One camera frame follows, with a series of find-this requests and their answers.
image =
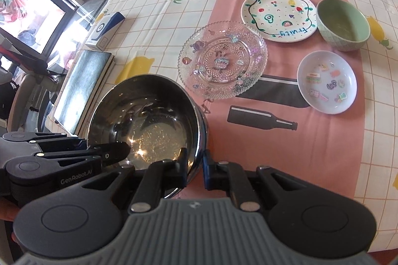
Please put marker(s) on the white painted ceramic plate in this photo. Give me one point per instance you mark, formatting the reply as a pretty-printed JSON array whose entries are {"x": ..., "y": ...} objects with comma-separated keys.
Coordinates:
[{"x": 279, "y": 14}]

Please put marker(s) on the blue and white box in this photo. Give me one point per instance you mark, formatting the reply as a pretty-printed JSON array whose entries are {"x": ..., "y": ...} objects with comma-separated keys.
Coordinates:
[{"x": 105, "y": 28}]

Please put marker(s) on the grey chair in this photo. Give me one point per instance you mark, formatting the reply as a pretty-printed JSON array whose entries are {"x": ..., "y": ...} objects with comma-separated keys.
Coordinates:
[{"x": 28, "y": 90}]

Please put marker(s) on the dark flat book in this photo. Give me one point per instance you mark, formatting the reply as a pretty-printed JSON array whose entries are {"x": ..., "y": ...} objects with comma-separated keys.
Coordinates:
[{"x": 84, "y": 81}]

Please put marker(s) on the green ceramic bowl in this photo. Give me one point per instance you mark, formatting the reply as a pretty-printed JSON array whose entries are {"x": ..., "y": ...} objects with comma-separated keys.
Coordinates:
[{"x": 342, "y": 20}]

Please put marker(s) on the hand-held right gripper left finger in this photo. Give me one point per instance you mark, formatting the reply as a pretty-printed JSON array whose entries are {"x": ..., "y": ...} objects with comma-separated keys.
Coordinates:
[{"x": 184, "y": 167}]

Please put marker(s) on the stack of coloured bowls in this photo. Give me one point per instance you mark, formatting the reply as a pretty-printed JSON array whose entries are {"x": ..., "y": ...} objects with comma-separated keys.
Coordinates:
[{"x": 149, "y": 115}]

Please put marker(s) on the pink and checked tablecloth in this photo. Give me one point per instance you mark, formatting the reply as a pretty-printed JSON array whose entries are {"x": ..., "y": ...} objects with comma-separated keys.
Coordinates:
[{"x": 155, "y": 19}]

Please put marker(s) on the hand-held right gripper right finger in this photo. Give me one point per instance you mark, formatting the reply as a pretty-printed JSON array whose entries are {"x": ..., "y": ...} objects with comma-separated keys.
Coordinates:
[{"x": 207, "y": 173}]

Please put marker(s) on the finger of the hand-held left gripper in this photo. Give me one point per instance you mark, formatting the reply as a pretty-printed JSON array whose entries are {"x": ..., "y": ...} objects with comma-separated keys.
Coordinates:
[
  {"x": 76, "y": 142},
  {"x": 116, "y": 151}
]

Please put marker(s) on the clear glass plate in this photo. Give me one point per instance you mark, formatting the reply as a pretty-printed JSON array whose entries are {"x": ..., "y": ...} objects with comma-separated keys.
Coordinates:
[{"x": 217, "y": 44}]

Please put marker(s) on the small white sticker dish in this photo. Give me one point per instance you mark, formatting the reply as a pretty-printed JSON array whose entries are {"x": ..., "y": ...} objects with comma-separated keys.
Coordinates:
[{"x": 325, "y": 98}]

